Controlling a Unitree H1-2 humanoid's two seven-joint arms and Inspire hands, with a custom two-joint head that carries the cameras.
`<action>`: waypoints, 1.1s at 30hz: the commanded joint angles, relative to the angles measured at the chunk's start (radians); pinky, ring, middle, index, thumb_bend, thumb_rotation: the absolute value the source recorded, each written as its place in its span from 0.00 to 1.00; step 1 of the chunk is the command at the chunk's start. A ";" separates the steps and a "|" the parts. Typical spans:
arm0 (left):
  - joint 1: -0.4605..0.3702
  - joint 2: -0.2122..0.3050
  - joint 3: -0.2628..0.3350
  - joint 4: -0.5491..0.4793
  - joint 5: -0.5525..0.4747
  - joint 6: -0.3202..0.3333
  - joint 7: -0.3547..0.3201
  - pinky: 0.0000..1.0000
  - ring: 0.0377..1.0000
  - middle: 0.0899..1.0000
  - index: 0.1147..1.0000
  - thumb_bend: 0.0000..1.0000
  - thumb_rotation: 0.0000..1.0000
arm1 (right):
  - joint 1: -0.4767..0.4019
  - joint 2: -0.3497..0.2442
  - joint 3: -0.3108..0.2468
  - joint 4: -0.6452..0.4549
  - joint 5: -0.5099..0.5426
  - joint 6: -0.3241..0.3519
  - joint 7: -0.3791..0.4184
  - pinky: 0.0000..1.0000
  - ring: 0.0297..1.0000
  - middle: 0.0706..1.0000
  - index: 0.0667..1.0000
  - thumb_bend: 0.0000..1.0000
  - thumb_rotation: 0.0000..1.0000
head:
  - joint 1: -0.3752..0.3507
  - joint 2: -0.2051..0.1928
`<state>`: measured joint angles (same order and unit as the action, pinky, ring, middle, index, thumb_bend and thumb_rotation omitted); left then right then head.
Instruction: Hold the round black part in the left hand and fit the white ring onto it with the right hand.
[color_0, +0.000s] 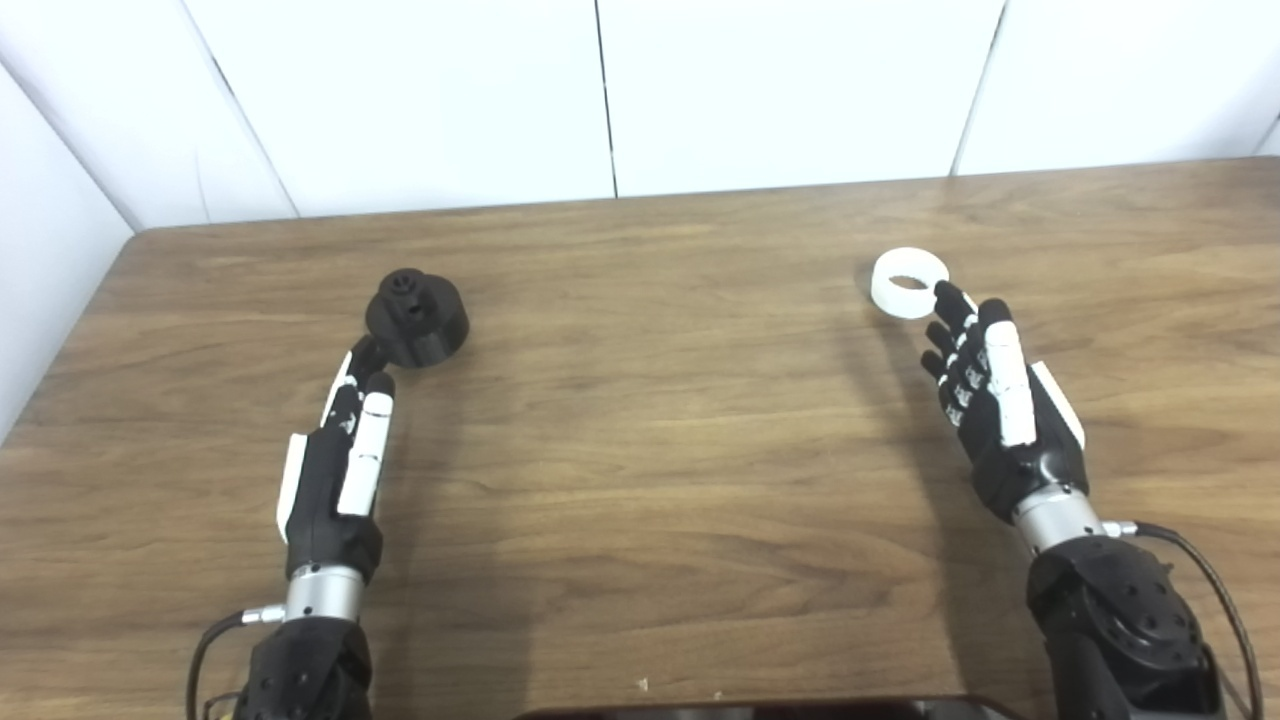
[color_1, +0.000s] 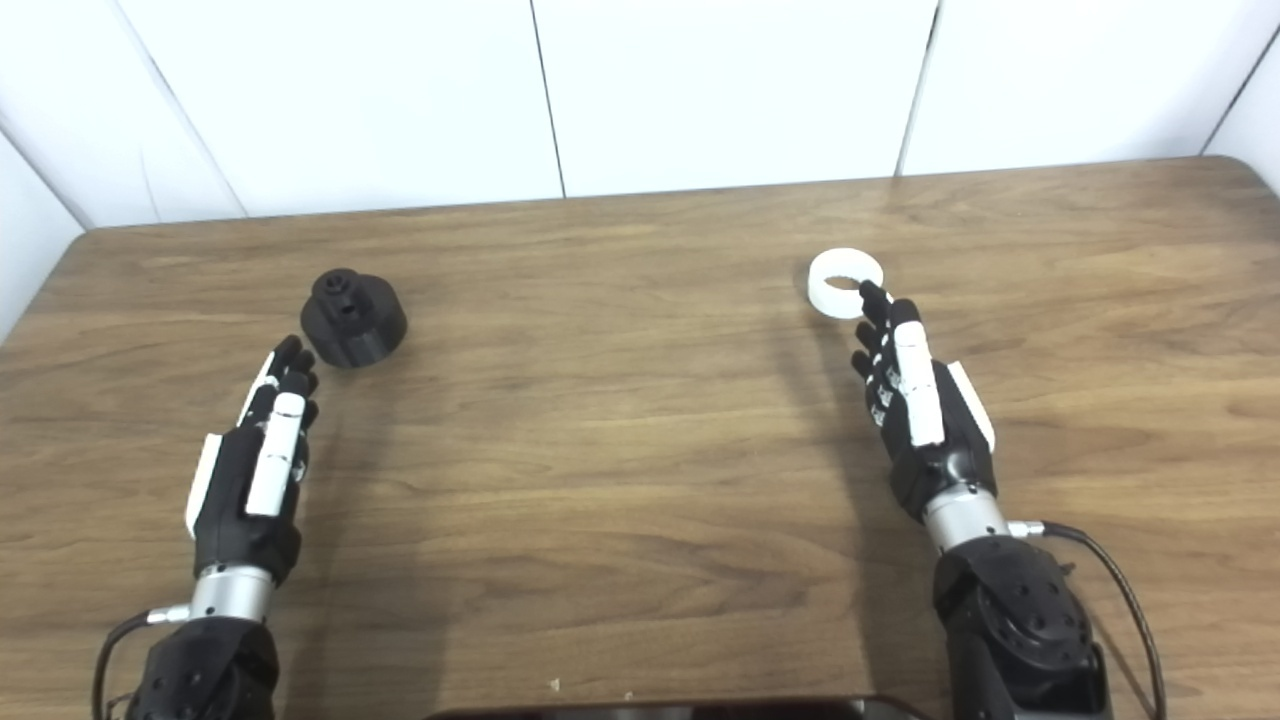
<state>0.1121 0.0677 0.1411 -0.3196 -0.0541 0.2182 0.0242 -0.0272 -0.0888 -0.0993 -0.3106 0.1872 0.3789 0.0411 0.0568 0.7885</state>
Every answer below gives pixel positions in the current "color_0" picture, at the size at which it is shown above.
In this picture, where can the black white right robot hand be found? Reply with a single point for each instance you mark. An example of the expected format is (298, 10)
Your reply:
(1030, 470)

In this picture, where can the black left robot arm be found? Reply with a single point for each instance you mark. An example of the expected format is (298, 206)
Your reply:
(305, 670)

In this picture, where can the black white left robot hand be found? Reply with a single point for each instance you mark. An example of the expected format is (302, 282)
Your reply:
(318, 500)

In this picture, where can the round black plastic part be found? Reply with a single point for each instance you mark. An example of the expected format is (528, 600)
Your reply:
(425, 320)

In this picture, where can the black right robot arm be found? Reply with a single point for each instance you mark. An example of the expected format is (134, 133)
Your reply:
(1120, 630)

